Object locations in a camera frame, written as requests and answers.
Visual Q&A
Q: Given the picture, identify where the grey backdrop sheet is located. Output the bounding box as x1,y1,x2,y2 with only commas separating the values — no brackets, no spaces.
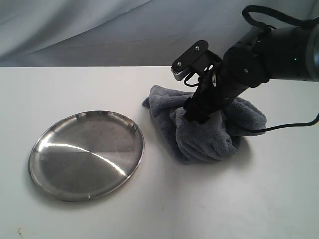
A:
0,0,319,67

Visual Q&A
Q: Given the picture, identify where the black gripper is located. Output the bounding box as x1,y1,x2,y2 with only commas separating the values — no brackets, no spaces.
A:
183,47,268,124

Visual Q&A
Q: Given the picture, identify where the black cable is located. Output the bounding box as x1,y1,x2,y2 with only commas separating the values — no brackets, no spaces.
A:
234,5,319,132

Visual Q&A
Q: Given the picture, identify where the grey fluffy towel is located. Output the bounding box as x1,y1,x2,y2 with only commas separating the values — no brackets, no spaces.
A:
142,85,267,164

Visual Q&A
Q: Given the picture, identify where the round stainless steel plate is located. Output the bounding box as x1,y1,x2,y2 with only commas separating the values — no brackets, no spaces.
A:
28,110,145,202

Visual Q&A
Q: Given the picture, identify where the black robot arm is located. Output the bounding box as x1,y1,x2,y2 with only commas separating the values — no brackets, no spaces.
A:
173,27,319,124

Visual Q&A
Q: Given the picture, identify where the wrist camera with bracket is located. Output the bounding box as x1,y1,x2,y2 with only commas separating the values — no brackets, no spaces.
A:
171,40,222,81

